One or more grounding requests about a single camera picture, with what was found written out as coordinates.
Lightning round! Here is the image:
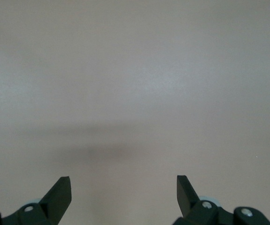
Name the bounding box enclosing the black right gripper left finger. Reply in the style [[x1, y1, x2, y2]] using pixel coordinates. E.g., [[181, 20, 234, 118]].
[[0, 176, 73, 225]]

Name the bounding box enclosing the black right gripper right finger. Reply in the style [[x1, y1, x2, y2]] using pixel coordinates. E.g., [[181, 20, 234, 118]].
[[173, 174, 270, 225]]

